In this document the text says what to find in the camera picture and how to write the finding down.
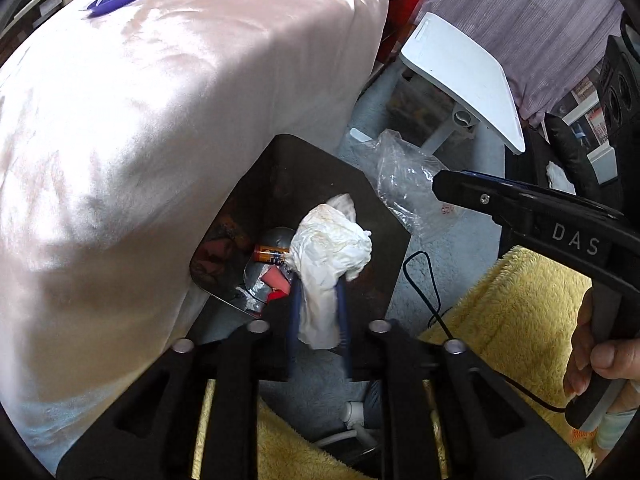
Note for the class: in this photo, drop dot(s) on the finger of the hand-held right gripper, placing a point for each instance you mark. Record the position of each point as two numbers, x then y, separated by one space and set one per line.
475 197
530 187

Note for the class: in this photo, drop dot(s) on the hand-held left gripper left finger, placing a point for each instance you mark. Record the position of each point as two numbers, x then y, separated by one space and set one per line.
294 310

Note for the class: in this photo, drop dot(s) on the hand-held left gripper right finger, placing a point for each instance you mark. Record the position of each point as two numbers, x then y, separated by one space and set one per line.
343 310

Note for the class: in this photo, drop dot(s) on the orange snack tube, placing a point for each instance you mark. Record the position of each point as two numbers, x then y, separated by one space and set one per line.
270 253

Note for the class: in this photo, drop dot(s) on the white tissue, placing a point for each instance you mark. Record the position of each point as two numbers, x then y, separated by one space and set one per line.
325 250

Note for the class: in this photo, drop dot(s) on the clear zip bag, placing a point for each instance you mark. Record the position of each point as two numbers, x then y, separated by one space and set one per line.
405 180

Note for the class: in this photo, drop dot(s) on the black trash bin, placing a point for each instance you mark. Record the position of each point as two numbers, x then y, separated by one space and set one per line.
310 175

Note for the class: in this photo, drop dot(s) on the person's right forearm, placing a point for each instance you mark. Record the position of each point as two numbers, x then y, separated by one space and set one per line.
614 427

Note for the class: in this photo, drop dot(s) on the person's right hand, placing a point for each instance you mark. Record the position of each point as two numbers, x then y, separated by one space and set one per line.
610 360

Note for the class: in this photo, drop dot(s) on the white bookshelf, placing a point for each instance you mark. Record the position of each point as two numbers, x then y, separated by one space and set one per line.
585 120

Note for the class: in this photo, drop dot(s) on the yellow fluffy towel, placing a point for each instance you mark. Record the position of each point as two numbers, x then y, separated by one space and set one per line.
500 310

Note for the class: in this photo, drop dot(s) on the white power plug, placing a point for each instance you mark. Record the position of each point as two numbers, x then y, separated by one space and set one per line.
352 420

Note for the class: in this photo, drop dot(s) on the white side table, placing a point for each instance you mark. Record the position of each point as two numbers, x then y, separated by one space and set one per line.
460 75

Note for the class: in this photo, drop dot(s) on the black office chair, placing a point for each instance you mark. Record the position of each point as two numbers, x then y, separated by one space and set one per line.
620 90

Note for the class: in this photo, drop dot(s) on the purple curtain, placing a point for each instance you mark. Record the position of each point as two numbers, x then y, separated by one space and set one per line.
525 25

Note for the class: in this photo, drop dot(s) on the red box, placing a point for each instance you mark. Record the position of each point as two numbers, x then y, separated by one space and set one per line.
400 15

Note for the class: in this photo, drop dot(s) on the pink satin blanket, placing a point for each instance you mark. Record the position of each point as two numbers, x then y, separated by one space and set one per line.
150 135

